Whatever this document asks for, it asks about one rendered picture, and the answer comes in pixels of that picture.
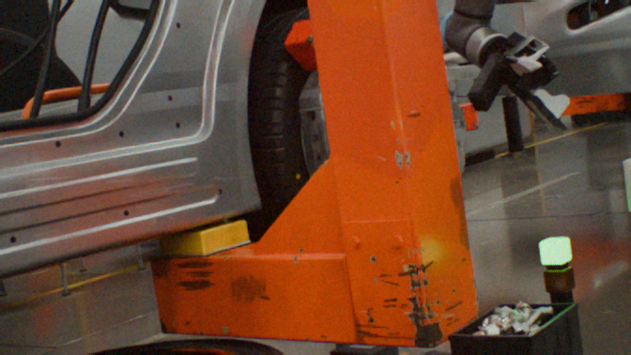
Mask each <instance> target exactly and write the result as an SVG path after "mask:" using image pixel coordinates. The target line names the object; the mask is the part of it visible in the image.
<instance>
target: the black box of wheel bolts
mask: <svg viewBox="0 0 631 355"><path fill-rule="evenodd" d="M578 308H579V306H578V303H524V302H522V301H520V302H519V303H500V304H498V305H496V306H495V307H493V308H491V309H490V310H488V311H487V312H485V313H483V314H482V315H480V316H477V317H476V318H474V319H473V320H471V321H470V322H468V323H466V324H465V325H463V326H461V327H460V328H458V329H457V330H455V331H454V332H453V333H451V334H449V335H448V341H449V342H450V346H451V352H452V355H584V354H583V347H582V340H581V332H580V325H579V317H578Z"/></svg>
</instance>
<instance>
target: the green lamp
mask: <svg viewBox="0 0 631 355"><path fill-rule="evenodd" d="M540 250H541V257H542V263H543V264H562V263H564V262H566V261H568V260H570V259H571V252H570V244H569V239H568V238H557V239H546V240H544V241H542V242H541V243H540Z"/></svg>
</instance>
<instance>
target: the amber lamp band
mask: <svg viewBox="0 0 631 355"><path fill-rule="evenodd" d="M544 279H545V287H546V293H567V292H568V291H570V290H572V289H575V288H576V280H575V274H574V273H573V268H572V267H571V266H569V267H567V268H565V269H563V270H544Z"/></svg>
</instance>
